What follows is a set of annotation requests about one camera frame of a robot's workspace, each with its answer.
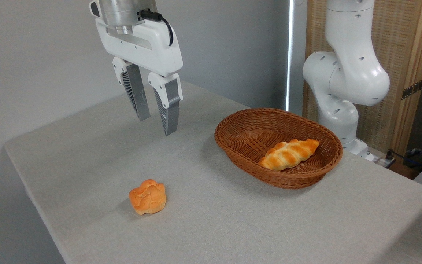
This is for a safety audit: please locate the brown wicker basket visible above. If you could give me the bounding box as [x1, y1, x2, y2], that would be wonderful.
[214, 107, 343, 190]

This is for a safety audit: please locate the dark metal screen hinge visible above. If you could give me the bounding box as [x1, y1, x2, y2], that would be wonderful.
[401, 78, 422, 100]

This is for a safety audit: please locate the round orange bread roll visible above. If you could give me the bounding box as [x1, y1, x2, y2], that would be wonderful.
[128, 179, 167, 216]

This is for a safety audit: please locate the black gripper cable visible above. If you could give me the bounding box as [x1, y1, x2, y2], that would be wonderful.
[139, 10, 174, 47]

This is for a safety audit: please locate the wooden rattan folding screen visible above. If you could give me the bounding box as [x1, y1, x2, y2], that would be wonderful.
[302, 0, 422, 159]

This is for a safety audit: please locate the black plug with cable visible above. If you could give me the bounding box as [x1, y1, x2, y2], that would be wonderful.
[385, 149, 422, 173]

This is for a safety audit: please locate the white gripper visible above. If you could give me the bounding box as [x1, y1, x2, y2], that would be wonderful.
[95, 18, 184, 137]

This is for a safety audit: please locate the long braided bread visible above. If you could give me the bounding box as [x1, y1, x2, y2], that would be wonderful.
[258, 138, 321, 172]

